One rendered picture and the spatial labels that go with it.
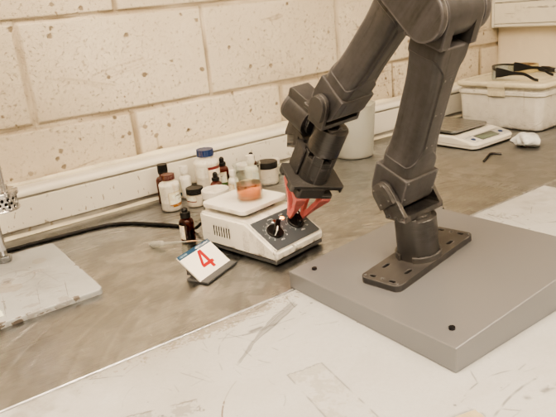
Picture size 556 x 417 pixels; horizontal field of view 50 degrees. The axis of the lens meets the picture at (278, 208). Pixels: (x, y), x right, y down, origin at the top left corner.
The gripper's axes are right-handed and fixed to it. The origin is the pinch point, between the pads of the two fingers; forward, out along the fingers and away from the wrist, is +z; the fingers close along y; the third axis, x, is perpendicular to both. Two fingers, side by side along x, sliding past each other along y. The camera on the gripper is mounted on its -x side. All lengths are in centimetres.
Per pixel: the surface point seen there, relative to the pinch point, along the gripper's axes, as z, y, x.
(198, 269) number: 6.9, 18.8, 6.6
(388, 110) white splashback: 16, -62, -65
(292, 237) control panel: 1.5, 2.1, 4.7
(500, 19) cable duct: -9, -112, -91
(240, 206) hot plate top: 1.5, 9.7, -3.6
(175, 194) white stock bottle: 21.1, 13.1, -29.4
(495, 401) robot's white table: -18, 0, 50
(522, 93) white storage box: -5, -91, -47
